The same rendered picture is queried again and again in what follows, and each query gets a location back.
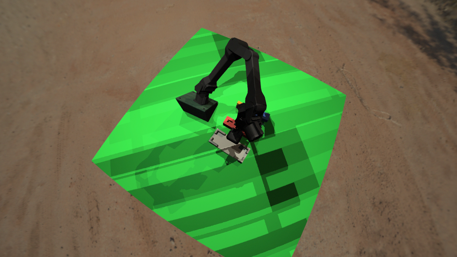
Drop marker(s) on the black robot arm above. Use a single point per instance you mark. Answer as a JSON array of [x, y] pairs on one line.
[[255, 102]]

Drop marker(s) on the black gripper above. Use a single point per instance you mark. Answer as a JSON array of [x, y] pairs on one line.
[[235, 134]]

